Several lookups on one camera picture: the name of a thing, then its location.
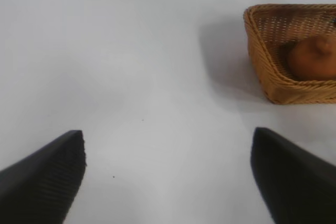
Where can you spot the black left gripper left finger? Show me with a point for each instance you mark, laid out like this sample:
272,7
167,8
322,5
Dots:
39,187

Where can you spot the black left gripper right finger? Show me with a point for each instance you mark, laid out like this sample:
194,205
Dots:
294,182

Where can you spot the orange fruit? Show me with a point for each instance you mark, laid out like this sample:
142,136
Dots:
309,61

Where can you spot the woven wicker basket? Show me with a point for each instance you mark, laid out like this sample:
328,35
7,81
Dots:
260,58

